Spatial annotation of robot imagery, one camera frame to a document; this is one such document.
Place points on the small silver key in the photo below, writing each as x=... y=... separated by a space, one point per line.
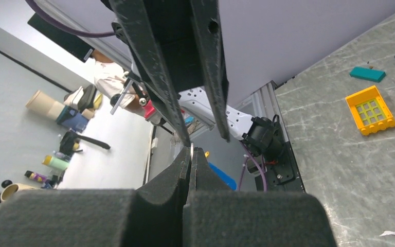
x=191 y=151

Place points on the green yellow bottle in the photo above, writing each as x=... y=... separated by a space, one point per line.
x=55 y=163

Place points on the teal lego brick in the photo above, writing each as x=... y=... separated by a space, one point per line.
x=367 y=74

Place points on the blue box on floor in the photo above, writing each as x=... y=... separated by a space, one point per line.
x=72 y=119

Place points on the orange lego window piece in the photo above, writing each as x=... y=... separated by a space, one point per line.
x=370 y=111

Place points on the seated person in background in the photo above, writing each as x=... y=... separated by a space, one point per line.
x=109 y=79

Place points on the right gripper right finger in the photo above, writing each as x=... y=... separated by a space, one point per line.
x=215 y=215

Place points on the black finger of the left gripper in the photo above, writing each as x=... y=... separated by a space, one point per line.
x=135 y=21
x=208 y=37

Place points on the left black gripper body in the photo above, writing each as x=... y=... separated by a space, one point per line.
x=171 y=22

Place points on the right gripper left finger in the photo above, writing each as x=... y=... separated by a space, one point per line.
x=148 y=216

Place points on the black bag on floor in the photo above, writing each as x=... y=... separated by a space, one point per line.
x=70 y=143

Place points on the beige cardboard roll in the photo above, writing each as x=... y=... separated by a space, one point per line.
x=44 y=105

